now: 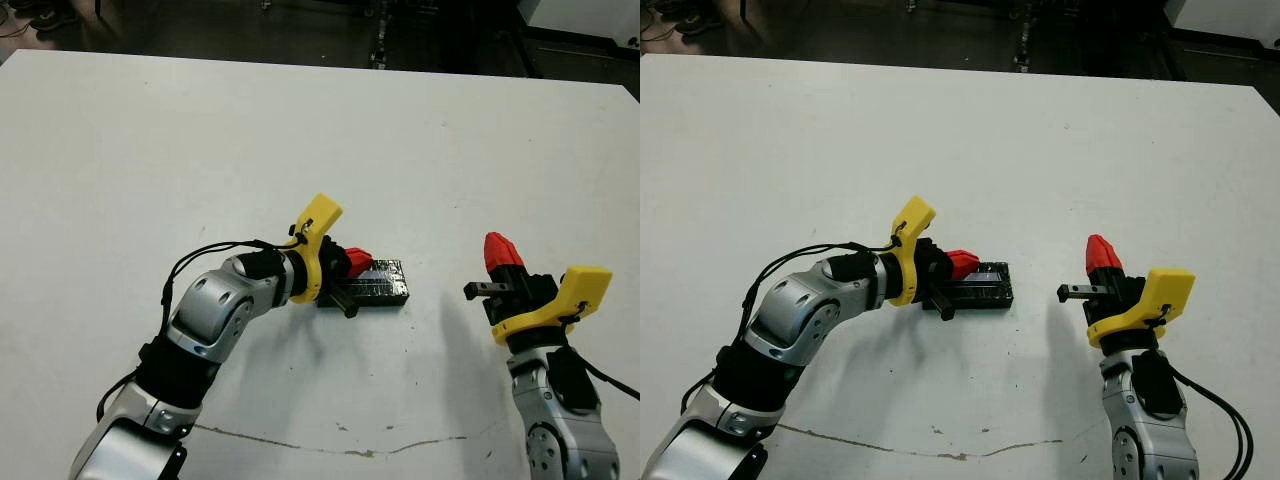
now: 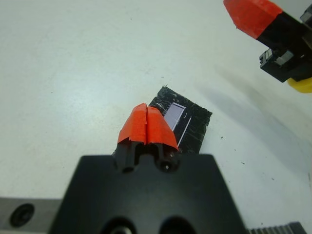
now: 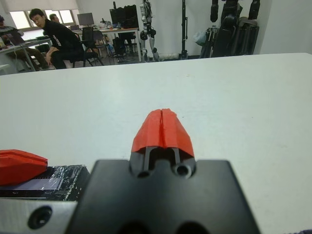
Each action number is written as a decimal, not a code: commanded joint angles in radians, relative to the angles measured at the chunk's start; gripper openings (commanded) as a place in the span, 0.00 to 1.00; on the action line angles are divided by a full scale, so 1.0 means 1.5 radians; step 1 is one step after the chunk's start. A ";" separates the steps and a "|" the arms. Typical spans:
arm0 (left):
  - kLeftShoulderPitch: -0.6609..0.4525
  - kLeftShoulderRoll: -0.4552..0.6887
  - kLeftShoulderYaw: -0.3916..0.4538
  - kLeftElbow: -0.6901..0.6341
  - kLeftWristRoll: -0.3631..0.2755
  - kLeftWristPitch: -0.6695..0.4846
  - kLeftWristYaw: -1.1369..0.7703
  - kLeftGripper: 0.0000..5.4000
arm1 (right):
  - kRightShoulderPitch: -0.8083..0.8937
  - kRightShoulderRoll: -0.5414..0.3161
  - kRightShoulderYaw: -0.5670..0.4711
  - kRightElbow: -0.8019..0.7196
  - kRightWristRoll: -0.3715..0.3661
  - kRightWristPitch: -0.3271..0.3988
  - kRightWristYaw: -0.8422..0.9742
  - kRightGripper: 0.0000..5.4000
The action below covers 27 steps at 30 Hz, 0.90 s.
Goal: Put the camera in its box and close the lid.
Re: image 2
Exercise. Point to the black camera box lid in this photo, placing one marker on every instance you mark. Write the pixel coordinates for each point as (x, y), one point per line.
(192, 122)

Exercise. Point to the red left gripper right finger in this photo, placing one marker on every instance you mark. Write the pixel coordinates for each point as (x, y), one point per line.
(158, 129)

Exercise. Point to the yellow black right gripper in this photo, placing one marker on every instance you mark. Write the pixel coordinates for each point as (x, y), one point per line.
(297, 65)

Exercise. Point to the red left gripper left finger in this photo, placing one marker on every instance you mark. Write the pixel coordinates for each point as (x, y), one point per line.
(135, 126)

